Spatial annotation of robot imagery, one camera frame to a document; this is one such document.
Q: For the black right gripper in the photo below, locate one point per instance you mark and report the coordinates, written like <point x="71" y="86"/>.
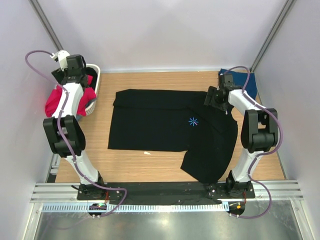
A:
<point x="212" y="91"/>

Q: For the right aluminium corner post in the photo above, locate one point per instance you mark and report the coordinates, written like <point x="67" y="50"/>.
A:
<point x="280" y="19"/>

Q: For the left aluminium corner post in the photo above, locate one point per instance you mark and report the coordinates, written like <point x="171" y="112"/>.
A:
<point x="46" y="24"/>

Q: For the aluminium corner post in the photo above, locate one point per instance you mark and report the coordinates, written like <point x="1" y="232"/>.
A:
<point x="280" y="19"/>
<point x="46" y="24"/>

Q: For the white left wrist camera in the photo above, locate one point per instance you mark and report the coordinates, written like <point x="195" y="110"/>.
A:
<point x="61" y="58"/>

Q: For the black garment in basket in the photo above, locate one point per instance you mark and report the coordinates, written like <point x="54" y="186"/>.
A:
<point x="92" y="77"/>

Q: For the folded blue t-shirt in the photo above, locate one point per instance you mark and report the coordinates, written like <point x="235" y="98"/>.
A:
<point x="240" y="78"/>

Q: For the pink t-shirt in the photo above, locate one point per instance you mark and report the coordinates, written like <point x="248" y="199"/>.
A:
<point x="74" y="96"/>

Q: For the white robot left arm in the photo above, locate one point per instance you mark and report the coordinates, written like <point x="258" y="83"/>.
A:
<point x="63" y="132"/>

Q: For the aluminium frame rail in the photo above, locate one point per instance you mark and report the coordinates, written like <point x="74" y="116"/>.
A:
<point x="54" y="193"/>

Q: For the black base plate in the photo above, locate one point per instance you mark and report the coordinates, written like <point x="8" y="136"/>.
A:
<point x="164" y="193"/>

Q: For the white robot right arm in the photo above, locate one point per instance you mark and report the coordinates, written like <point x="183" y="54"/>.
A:
<point x="259" y="131"/>

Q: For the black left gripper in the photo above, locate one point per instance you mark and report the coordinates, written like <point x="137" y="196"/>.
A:
<point x="60" y="75"/>

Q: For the white laundry basket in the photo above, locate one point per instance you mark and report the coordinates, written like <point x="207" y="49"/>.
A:
<point x="87" y="103"/>

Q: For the black t-shirt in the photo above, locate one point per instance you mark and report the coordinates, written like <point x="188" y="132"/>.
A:
<point x="175" y="121"/>

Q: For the white slotted cable duct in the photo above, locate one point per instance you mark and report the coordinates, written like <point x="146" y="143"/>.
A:
<point x="95" y="208"/>

